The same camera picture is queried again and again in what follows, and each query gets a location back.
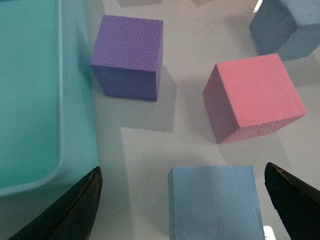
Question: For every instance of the pink foam block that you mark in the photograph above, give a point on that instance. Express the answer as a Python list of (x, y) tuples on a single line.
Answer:
[(250, 97)]

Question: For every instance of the teal plastic bin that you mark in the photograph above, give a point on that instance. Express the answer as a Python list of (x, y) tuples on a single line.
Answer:
[(47, 120)]

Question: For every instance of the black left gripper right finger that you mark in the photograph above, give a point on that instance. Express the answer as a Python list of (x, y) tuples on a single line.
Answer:
[(296, 202)]

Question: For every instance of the purple foam block near bin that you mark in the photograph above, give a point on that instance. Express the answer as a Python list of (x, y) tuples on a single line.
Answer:
[(127, 57)]

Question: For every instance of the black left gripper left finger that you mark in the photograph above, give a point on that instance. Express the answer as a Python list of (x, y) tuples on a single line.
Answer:
[(72, 216)]

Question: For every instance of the light blue foam block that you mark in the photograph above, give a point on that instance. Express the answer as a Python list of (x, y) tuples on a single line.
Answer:
[(214, 203)]

